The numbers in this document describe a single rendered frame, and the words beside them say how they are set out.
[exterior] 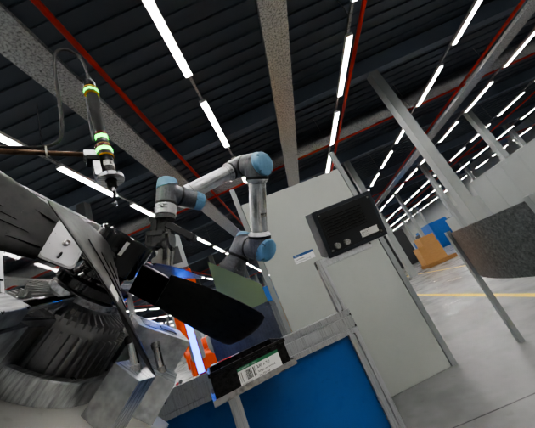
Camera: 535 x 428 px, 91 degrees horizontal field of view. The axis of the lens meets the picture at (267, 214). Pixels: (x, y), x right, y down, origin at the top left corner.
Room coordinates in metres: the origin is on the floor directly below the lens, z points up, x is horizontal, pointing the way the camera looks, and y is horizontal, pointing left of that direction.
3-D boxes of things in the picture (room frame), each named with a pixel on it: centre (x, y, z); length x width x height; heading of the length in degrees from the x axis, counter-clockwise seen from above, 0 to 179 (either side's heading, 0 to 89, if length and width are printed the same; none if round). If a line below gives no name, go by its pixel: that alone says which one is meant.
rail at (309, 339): (0.99, 0.32, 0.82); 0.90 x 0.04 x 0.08; 98
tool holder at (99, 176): (0.61, 0.38, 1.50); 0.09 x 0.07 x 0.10; 133
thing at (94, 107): (0.62, 0.37, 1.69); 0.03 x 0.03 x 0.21
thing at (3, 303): (0.28, 0.33, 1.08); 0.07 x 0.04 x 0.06; 18
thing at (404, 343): (2.53, -0.33, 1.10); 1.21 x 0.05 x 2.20; 98
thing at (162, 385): (0.59, 0.37, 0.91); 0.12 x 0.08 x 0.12; 98
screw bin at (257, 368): (0.83, 0.23, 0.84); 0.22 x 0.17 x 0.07; 111
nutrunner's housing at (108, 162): (0.62, 0.37, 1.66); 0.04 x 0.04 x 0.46
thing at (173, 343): (0.67, 0.41, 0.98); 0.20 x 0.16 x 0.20; 98
